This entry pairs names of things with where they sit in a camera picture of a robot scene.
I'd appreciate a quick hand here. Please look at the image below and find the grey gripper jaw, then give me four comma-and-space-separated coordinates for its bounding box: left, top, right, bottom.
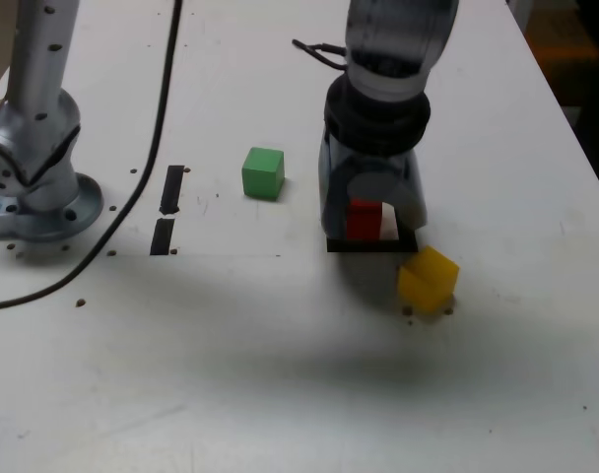
317, 147, 353, 238
347, 170, 430, 232

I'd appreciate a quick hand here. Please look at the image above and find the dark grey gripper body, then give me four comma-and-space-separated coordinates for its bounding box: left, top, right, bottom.
318, 130, 425, 186

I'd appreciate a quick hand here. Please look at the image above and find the green cube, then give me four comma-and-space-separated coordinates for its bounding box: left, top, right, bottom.
240, 146, 287, 202

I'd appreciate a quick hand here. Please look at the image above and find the black tape square outline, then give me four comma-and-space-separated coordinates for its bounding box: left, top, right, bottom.
326, 216, 420, 254

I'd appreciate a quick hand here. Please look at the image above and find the red cube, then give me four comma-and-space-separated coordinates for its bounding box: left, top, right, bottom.
346, 198, 385, 242

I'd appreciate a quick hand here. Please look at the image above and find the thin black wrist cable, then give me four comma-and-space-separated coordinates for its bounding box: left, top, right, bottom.
292, 38, 353, 73

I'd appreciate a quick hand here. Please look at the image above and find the yellow cube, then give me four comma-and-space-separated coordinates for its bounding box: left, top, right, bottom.
396, 245, 461, 314

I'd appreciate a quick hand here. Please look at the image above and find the thick black cable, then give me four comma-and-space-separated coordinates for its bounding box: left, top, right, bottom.
0, 0, 185, 311

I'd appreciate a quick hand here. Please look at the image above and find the black tape strip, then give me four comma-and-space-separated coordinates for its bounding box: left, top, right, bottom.
150, 165, 186, 257

